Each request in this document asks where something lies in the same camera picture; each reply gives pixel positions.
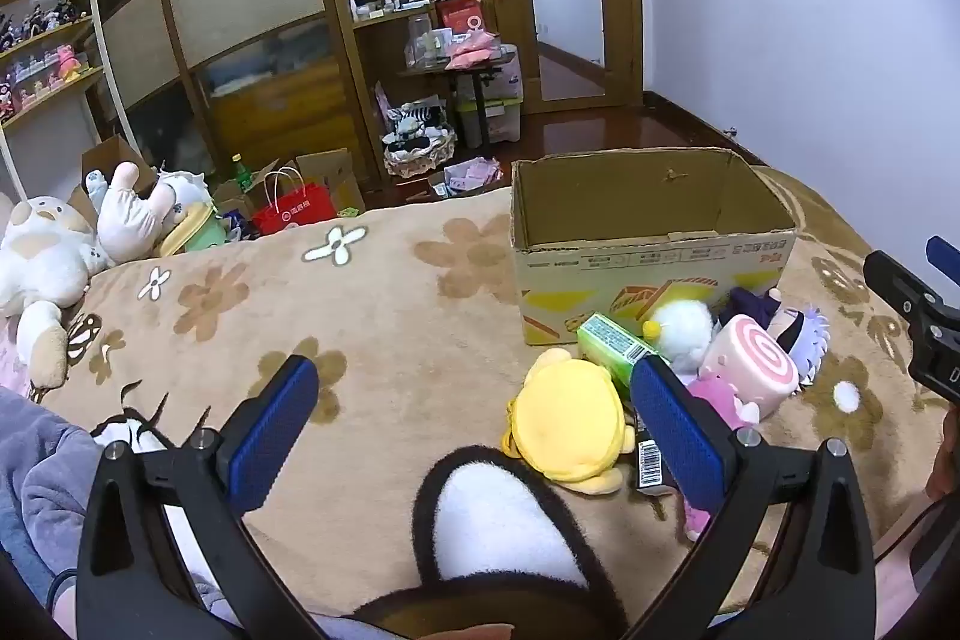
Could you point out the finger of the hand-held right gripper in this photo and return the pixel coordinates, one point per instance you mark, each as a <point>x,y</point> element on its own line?
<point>943,254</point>
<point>896,280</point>

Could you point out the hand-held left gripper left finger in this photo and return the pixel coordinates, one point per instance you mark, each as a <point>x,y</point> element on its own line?
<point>274,434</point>

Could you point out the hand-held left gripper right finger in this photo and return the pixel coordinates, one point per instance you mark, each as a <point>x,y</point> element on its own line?
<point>679,434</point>

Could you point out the pink swirl roll plush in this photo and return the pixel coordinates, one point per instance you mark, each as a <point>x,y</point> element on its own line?
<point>750,362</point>

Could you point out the green tissue packet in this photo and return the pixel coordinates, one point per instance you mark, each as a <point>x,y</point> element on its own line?
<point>609,341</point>

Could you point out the printed cardboard box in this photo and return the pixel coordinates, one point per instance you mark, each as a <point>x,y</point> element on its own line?
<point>660,254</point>

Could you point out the person's right hand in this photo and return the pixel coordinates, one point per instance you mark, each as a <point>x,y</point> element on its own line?
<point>946,452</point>

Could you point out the black barcode packet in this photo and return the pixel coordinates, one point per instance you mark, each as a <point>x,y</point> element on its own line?
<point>651,464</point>

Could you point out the purple hair plush doll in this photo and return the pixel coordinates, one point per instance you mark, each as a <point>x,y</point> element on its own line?
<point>806,332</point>

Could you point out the white fluffy plush toy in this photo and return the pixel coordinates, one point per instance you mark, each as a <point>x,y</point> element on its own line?
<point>682,329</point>

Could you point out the dark purple plush toy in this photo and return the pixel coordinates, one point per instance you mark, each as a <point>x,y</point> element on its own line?
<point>746,304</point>

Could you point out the green yellow plush toy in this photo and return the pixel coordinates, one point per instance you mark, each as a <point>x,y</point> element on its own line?
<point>199,227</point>

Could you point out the red paper bag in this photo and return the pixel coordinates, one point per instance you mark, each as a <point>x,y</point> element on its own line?
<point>296,209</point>

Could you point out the person's grey clothing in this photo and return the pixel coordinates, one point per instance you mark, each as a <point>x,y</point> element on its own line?
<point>45,460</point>

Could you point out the open brown cardboard box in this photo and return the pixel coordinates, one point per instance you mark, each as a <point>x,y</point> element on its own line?
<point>232,197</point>
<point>330,175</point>
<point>109,156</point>

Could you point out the green bottle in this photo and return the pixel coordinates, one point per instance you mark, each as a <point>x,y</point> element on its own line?
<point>240,171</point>

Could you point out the white pink plush toy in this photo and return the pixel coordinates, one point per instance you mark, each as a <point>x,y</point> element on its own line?
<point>127,212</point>

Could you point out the large white plush dog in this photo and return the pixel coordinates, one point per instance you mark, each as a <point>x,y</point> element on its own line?
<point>45,257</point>

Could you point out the wicker basket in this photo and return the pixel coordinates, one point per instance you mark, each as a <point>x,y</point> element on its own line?
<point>420,160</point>

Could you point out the zebra plush toy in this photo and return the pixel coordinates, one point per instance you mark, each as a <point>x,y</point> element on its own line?
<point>412,119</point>

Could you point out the white plastic storage bin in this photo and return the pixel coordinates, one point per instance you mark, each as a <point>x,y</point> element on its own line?
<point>502,119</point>

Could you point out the wooden corner shelf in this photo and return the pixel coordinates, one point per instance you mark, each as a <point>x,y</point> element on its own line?
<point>375,55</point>

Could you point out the white rod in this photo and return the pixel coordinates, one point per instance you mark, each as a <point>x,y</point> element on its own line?
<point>112,70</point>

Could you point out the small black table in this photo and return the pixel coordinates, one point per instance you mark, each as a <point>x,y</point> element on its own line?
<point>476,85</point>

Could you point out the clear plastic container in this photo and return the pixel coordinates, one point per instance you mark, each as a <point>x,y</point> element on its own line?
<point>424,44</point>

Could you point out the wooden shelf unit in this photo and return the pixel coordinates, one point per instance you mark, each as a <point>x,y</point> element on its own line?
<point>225,10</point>

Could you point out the pink cloth bag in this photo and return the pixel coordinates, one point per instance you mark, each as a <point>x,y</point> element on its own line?
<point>472,51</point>

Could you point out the wooden figure shelf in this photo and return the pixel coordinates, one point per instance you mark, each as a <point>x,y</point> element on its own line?
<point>45,40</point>

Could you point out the red box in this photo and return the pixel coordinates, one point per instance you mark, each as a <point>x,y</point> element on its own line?
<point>459,14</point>

